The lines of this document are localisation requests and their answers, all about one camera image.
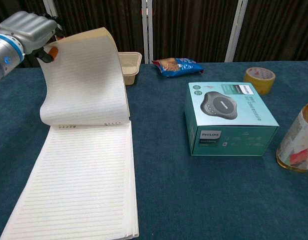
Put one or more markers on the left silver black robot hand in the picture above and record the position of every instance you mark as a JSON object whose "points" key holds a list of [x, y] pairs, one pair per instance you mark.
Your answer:
{"points": [[29, 30]]}

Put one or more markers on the cream spiral notepad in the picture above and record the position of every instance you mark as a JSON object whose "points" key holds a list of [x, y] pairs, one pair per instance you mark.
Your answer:
{"points": [[81, 175]]}

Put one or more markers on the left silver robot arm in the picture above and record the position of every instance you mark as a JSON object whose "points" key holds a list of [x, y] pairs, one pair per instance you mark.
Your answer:
{"points": [[4, 55]]}

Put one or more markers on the beige disposable food container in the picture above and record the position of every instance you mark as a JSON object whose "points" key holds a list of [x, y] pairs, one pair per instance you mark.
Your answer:
{"points": [[131, 67]]}

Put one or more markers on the blue snack bag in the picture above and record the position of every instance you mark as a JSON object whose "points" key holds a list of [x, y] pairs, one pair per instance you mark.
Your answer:
{"points": [[178, 67]]}

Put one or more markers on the teal Philips speaker box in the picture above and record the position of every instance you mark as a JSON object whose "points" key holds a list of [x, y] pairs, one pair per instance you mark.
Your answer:
{"points": [[226, 110]]}

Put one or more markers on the blue felt table cloth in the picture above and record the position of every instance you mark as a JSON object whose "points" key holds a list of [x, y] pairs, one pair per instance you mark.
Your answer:
{"points": [[193, 200]]}

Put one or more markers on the yellow packing tape roll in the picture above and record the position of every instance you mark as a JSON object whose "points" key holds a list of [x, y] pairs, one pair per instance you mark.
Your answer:
{"points": [[262, 85]]}

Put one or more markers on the amber tea bottle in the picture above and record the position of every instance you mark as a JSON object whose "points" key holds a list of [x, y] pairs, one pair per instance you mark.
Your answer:
{"points": [[298, 140]]}

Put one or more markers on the white double partition post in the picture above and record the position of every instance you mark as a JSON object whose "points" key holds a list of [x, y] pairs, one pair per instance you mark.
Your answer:
{"points": [[146, 32]]}

